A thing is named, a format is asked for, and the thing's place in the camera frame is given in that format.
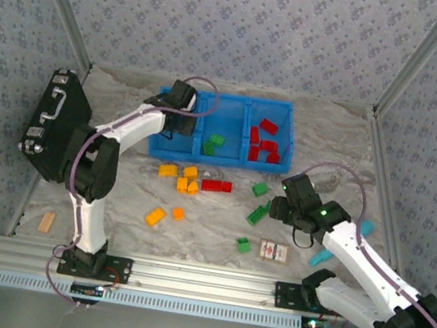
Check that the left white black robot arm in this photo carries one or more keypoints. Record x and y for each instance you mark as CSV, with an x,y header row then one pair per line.
x,y
90,214

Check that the aluminium mounting rail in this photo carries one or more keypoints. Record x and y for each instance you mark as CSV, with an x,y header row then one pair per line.
x,y
200,282

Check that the playing card box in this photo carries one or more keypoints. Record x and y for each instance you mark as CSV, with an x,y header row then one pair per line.
x,y
274,252

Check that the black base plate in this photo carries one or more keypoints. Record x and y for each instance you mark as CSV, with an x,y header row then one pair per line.
x,y
283,295
122,269

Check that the cyan marker pen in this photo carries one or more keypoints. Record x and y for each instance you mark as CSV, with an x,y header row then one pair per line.
x,y
366,228

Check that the left small circuit board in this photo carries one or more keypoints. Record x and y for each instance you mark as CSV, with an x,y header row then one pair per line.
x,y
86,289

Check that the small wooden block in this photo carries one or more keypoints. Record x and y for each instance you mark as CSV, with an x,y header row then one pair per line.
x,y
46,222

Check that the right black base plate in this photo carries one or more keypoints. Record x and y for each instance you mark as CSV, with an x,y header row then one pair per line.
x,y
283,295

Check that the right aluminium frame post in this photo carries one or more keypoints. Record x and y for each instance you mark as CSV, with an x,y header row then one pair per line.
x,y
422,59

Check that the green lego brick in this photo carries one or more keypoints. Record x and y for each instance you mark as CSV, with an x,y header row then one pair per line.
x,y
244,245
209,148
260,189
256,216
217,139
267,205

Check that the long red lego brick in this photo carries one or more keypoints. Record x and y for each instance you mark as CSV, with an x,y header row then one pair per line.
x,y
254,135
211,185

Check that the aluminium frame post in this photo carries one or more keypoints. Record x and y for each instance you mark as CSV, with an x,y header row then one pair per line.
x,y
422,59
61,2

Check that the left aluminium frame post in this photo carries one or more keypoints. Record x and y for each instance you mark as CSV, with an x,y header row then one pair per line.
x,y
61,2

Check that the blue three-compartment bin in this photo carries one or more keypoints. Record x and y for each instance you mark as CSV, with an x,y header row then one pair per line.
x,y
231,112

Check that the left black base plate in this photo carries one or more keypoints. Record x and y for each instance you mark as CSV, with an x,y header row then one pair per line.
x,y
122,269

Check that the right small circuit board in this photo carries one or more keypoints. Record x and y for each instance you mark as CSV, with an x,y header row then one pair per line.
x,y
313,326

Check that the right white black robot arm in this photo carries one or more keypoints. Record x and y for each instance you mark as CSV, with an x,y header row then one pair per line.
x,y
371,275

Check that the small circuit board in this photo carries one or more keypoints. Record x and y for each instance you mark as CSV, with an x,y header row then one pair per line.
x,y
86,289
313,326

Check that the small red lego brick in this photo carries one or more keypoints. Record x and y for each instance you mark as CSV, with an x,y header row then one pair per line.
x,y
226,187

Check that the small yellow lego brick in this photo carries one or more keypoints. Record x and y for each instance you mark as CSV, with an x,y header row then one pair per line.
x,y
178,213

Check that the right aluminium side rail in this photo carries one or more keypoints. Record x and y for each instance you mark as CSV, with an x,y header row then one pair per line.
x,y
375,147

